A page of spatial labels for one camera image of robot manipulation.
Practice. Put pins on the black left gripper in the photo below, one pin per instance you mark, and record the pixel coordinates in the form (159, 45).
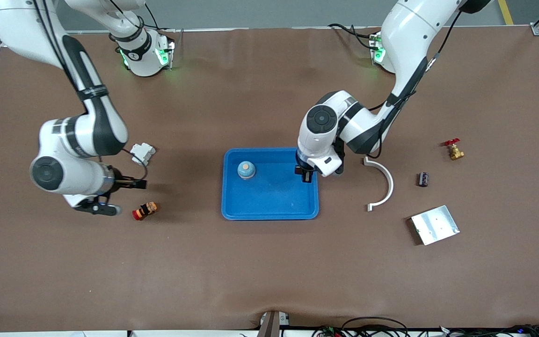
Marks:
(305, 172)

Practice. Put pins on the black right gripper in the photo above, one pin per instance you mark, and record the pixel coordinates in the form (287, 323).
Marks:
(123, 181)

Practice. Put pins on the blue service bell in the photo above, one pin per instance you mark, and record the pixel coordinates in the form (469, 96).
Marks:
(246, 171)

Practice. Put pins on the blue plastic tray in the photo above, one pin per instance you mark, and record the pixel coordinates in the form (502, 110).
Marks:
(269, 201)

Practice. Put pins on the silver metal plate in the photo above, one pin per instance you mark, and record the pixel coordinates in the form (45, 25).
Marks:
(435, 225)

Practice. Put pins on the camera mount post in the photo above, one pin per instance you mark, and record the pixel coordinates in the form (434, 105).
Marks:
(270, 327)

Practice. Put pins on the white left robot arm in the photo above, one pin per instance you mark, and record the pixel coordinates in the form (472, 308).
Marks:
(410, 32)

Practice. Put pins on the red yellow emergency stop button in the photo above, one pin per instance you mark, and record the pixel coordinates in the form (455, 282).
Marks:
(145, 210)

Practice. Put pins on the striped electrolytic capacitor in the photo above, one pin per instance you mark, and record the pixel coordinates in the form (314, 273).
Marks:
(423, 179)

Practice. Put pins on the white circuit breaker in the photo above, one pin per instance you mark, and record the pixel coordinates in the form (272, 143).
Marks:
(144, 153)

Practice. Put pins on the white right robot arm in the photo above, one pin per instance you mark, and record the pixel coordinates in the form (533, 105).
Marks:
(12, 23)

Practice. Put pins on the white curved bracket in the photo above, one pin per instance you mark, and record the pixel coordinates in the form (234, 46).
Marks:
(389, 185)

